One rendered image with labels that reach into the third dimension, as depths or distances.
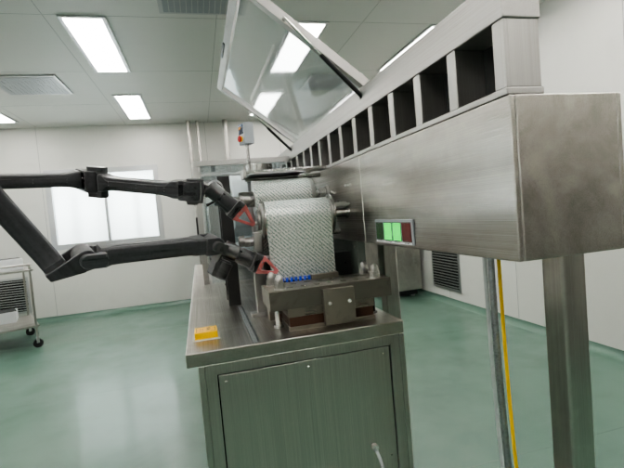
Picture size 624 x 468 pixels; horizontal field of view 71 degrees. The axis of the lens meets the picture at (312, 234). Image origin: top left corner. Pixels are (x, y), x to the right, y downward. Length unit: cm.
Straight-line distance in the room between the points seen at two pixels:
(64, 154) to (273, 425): 638
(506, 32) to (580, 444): 84
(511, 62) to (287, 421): 108
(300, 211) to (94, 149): 595
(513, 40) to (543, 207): 30
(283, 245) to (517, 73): 94
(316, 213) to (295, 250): 15
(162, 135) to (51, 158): 159
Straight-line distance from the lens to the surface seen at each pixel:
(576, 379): 110
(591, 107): 99
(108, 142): 727
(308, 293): 136
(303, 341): 132
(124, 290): 722
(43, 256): 130
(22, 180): 173
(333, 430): 145
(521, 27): 94
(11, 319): 629
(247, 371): 132
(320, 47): 151
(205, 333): 140
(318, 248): 155
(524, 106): 89
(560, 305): 105
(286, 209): 153
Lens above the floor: 126
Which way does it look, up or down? 3 degrees down
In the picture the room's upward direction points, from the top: 5 degrees counter-clockwise
